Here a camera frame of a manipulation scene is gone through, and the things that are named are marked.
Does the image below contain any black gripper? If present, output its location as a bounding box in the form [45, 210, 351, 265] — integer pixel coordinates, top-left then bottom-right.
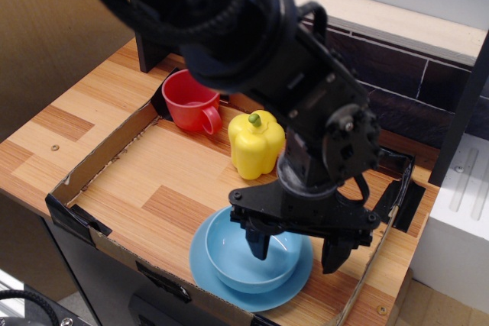
[228, 176, 381, 274]

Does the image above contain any light blue bowl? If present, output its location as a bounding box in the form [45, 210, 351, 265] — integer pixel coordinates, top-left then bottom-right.
[205, 206, 303, 294]

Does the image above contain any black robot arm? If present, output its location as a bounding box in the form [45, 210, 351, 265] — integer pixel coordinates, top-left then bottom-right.
[101, 0, 381, 273]

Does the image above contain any light blue plate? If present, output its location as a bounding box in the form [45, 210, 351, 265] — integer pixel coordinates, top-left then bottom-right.
[189, 212, 313, 311]

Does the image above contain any yellow toy bell pepper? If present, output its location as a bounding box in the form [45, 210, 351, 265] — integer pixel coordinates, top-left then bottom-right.
[228, 110, 286, 180]

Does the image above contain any white appliance top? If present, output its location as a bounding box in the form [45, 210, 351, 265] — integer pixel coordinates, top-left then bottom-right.
[410, 134, 488, 312]

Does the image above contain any red plastic cup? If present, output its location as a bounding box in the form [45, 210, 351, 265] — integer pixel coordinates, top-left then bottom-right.
[161, 69, 222, 135]

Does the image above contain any dark brick backsplash panel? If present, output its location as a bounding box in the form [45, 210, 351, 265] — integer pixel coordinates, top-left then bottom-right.
[135, 16, 489, 186]

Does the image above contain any black side post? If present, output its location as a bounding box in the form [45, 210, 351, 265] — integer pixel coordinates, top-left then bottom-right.
[429, 34, 488, 187]

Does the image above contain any black braided cable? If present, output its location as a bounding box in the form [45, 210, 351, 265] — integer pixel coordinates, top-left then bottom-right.
[0, 289, 53, 326]

